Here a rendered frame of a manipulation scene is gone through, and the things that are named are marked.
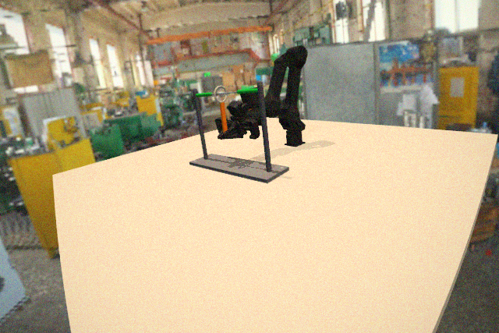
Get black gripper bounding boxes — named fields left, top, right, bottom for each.
left=215, top=112, right=260, bottom=140

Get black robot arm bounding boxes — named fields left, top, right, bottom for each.
left=226, top=45, right=308, bottom=147

